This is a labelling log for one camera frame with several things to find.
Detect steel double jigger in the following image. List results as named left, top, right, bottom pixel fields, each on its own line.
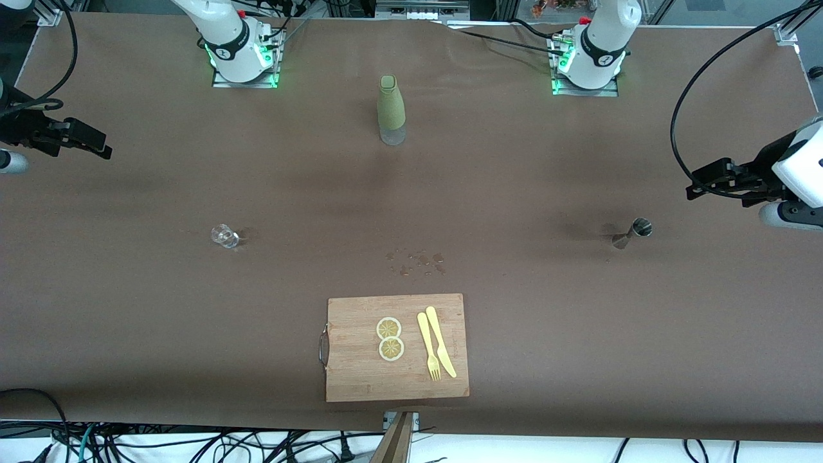
left=611, top=217, right=653, bottom=250

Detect brown table cover sheet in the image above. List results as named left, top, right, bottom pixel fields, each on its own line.
left=0, top=12, right=823, bottom=443

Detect green sleeved glass bottle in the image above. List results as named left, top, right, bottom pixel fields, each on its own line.
left=377, top=75, right=407, bottom=146

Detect spilled liquid droplets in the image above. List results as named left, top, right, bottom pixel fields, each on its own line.
left=384, top=248, right=448, bottom=278

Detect yellow plastic knife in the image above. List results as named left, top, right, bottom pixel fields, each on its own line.
left=425, top=306, right=458, bottom=379

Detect yellow plastic fork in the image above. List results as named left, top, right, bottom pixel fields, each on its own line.
left=417, top=312, right=442, bottom=381

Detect grey power strip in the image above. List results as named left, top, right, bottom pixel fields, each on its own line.
left=375, top=0, right=471, bottom=21

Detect wooden cutting board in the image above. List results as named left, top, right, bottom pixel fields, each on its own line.
left=319, top=293, right=470, bottom=403

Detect aluminium frame corner bracket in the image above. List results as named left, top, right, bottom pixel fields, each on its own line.
left=773, top=0, right=823, bottom=46
left=35, top=0, right=66, bottom=27

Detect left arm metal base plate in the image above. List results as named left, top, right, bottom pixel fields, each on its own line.
left=548, top=33, right=620, bottom=98

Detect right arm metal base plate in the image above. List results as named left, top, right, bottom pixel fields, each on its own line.
left=211, top=31, right=282, bottom=89

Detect black table cable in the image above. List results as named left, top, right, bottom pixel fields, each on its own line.
left=510, top=17, right=566, bottom=43
left=449, top=26, right=557, bottom=57

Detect black looped floor cable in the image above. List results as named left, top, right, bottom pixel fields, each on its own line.
left=0, top=388, right=73, bottom=463

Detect green floor cable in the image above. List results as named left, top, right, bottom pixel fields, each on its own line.
left=78, top=422, right=98, bottom=463

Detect wooden post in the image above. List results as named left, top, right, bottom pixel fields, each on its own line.
left=370, top=412, right=415, bottom=463

